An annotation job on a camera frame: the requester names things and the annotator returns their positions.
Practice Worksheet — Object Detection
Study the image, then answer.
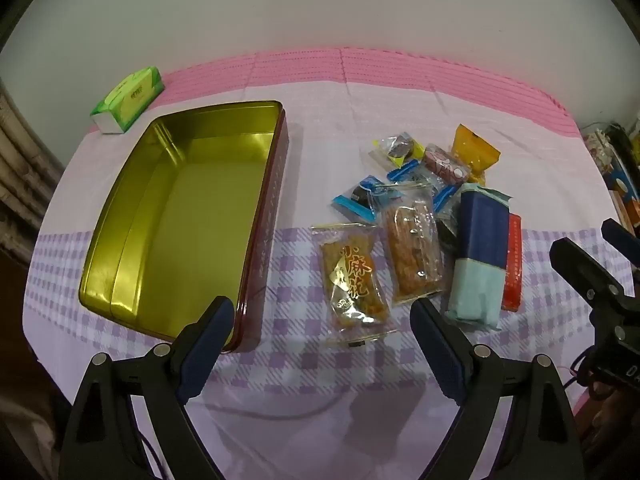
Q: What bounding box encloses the gold and maroon tin box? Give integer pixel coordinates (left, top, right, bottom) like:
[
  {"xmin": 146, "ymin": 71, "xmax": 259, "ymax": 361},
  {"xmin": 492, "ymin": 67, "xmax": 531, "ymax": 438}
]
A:
[{"xmin": 78, "ymin": 100, "xmax": 290, "ymax": 356}]

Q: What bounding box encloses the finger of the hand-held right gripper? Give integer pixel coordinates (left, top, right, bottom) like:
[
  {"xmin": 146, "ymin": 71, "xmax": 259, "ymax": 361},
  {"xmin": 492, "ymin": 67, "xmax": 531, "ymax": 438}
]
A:
[
  {"xmin": 601, "ymin": 217, "xmax": 640, "ymax": 267},
  {"xmin": 549, "ymin": 237, "xmax": 627, "ymax": 312}
]

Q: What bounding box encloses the pink and purple checked tablecloth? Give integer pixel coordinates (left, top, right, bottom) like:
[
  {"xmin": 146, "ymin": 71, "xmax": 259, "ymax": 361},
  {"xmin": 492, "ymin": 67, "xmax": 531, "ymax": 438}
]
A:
[{"xmin": 22, "ymin": 46, "xmax": 631, "ymax": 480}]

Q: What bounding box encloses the orange-yellow snack packet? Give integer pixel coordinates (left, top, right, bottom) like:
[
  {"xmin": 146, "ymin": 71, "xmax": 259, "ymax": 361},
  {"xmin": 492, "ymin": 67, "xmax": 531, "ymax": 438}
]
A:
[{"xmin": 451, "ymin": 124, "xmax": 502, "ymax": 186}]

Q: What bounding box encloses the small blue candy packet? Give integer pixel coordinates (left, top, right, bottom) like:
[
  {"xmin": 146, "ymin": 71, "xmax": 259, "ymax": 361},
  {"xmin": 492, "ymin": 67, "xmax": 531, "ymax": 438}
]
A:
[
  {"xmin": 386, "ymin": 159, "xmax": 422, "ymax": 184},
  {"xmin": 431, "ymin": 183, "xmax": 462, "ymax": 214}
]

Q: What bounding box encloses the navy and teal snack packet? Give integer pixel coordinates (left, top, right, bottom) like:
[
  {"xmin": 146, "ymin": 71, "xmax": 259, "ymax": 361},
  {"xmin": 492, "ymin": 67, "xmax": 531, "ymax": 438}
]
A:
[{"xmin": 446, "ymin": 183, "xmax": 513, "ymax": 332}]

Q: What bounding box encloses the clear floral plastic container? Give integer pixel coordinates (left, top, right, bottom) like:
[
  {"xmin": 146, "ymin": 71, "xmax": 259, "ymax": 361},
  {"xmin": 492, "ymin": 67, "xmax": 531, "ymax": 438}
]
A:
[{"xmin": 582, "ymin": 121, "xmax": 615, "ymax": 173}]

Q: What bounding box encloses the black cable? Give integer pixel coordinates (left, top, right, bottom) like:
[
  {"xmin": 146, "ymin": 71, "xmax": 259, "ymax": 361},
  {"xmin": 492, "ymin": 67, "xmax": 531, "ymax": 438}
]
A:
[{"xmin": 564, "ymin": 349, "xmax": 597, "ymax": 392}]

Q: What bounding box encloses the person's right hand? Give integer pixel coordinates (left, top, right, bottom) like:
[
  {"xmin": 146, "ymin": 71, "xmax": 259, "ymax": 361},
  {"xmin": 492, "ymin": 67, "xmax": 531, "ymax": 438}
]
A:
[{"xmin": 590, "ymin": 389, "xmax": 640, "ymax": 456}]

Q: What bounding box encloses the large blue candy packet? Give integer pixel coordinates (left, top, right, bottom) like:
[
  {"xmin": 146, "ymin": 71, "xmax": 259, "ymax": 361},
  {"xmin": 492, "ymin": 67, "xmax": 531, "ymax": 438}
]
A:
[{"xmin": 332, "ymin": 175, "xmax": 383, "ymax": 222}]

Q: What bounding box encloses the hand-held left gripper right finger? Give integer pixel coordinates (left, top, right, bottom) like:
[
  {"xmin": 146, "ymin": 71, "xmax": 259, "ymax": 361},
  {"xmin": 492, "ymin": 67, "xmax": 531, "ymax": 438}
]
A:
[{"xmin": 410, "ymin": 297, "xmax": 586, "ymax": 480}]

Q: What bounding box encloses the clear fried twist packet red print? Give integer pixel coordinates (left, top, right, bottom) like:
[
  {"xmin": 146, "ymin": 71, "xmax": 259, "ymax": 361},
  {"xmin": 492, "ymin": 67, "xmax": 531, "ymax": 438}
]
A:
[{"xmin": 310, "ymin": 223, "xmax": 398, "ymax": 348}]

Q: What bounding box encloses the red snack packet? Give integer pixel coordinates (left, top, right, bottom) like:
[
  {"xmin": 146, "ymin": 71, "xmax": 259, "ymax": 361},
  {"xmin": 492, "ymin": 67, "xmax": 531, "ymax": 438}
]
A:
[{"xmin": 501, "ymin": 213, "xmax": 524, "ymax": 312}]

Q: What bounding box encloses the beige moulded door frame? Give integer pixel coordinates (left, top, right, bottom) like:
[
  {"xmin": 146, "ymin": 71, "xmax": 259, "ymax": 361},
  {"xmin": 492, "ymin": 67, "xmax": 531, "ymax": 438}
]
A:
[{"xmin": 0, "ymin": 80, "xmax": 66, "ymax": 266}]

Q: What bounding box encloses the green tissue pack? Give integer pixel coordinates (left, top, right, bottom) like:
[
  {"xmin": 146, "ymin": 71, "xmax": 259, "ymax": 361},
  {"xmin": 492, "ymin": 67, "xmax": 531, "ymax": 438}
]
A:
[{"xmin": 90, "ymin": 66, "xmax": 166, "ymax": 135}]

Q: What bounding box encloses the maroon snack packet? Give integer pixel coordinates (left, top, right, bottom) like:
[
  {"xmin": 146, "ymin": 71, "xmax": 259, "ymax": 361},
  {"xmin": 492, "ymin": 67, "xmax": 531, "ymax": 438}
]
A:
[{"xmin": 422, "ymin": 144, "xmax": 472, "ymax": 184}]

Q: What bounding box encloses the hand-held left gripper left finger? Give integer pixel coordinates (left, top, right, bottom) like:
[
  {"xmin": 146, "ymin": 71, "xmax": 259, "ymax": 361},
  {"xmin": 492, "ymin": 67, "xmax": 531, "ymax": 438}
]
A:
[{"xmin": 59, "ymin": 296, "xmax": 235, "ymax": 480}]

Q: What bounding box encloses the yellow-edged clear snack packet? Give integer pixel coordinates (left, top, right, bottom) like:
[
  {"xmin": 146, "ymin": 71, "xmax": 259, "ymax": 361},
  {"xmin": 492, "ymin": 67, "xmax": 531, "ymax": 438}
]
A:
[{"xmin": 369, "ymin": 131, "xmax": 426, "ymax": 170}]

